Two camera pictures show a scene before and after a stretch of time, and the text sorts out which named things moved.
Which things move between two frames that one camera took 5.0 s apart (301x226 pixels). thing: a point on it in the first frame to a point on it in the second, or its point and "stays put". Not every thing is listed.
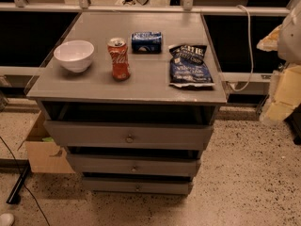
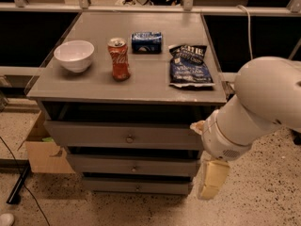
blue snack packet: (147, 42) stays put
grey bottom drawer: (166, 185) stays put
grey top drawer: (128, 136) stays put
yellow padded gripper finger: (270, 42) to (198, 126)
